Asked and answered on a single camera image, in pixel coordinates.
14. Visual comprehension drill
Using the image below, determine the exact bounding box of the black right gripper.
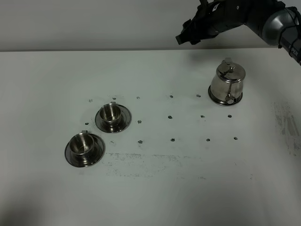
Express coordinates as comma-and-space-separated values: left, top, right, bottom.
175, 0, 235, 44

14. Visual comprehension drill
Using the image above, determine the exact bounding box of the stainless steel teapot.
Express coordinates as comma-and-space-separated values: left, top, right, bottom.
210, 57, 246, 103

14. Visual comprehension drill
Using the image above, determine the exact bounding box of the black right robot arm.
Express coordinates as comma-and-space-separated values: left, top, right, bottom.
176, 0, 301, 63

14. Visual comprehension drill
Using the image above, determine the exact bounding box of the teapot steel saucer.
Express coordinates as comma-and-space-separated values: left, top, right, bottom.
208, 86, 243, 106

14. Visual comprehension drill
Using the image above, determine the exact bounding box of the far stainless steel saucer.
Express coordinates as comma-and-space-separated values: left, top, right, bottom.
95, 104, 132, 133

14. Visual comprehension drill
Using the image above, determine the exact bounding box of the stainless steel saucer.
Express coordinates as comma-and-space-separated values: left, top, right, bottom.
64, 133, 105, 168
95, 104, 132, 133

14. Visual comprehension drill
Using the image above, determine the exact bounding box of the far stainless steel teacup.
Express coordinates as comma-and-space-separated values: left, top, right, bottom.
99, 102, 122, 127

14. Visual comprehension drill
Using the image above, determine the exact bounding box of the stainless steel teacup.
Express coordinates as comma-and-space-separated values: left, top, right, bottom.
68, 130, 95, 155
99, 102, 122, 127

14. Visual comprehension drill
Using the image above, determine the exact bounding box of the near stainless steel saucer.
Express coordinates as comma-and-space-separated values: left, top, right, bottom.
64, 133, 105, 168

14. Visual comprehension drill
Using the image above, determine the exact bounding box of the near stainless steel teacup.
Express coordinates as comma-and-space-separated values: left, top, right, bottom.
68, 130, 95, 155

